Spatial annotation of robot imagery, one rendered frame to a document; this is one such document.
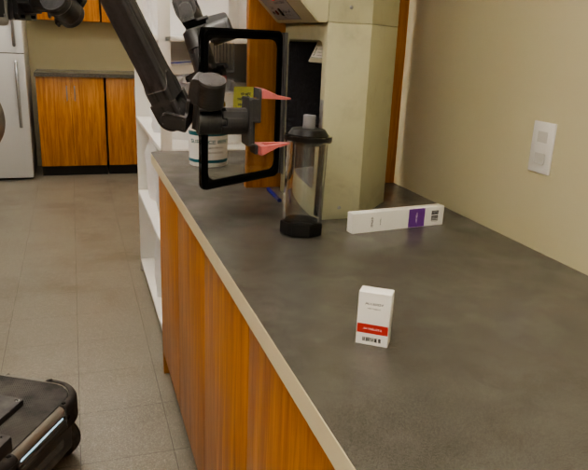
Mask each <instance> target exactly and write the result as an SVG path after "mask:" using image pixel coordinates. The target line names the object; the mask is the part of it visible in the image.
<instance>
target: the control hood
mask: <svg viewBox="0 0 588 470"><path fill-rule="evenodd" d="M259 2H260V3H261V4H262V5H263V6H264V7H265V9H266V10H267V11H268V12H269V13H270V15H271V16H272V17H273V18H274V20H275V21H276V22H278V23H305V22H327V21H328V20H329V0H287V2H288V3H289V4H290V6H291V7H292V8H293V9H294V10H295V12H296V13H297V14H298V15H299V17H300V18H301V20H280V21H279V20H278V19H277V18H276V17H275V16H274V15H273V13H272V12H271V11H270V10H269V9H268V8H267V7H266V6H265V5H264V4H263V2H262V1H261V0H259Z"/></svg>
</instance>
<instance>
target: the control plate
mask: <svg viewBox="0 0 588 470"><path fill-rule="evenodd" d="M261 1H262V2H263V4H264V5H265V6H266V7H267V8H268V9H269V10H270V11H271V12H272V13H273V12H274V13H275V11H277V12H278V13H279V15H277V14H276V13H275V14H273V15H274V16H275V17H276V18H277V19H278V20H279V21H280V20H301V18H300V17H299V15H298V14H297V13H296V12H295V10H294V9H293V8H292V7H291V6H290V4H289V3H288V2H287V0H261ZM278 8H279V9H280V10H281V11H283V10H284V11H286V10H287V11H288V10H290V11H291V12H289V13H285V12H284V15H285V16H282V15H281V13H280V12H279V11H278V10H277V9H278Z"/></svg>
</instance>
